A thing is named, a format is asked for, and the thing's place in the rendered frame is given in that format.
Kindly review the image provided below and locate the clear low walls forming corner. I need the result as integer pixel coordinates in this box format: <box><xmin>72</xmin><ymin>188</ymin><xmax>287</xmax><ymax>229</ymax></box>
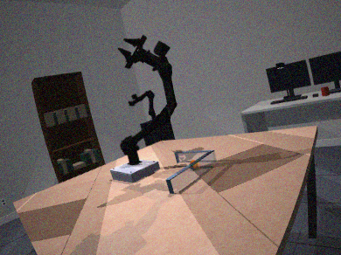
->
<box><xmin>170</xmin><ymin>151</ymin><xmax>217</xmax><ymax>194</ymax></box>

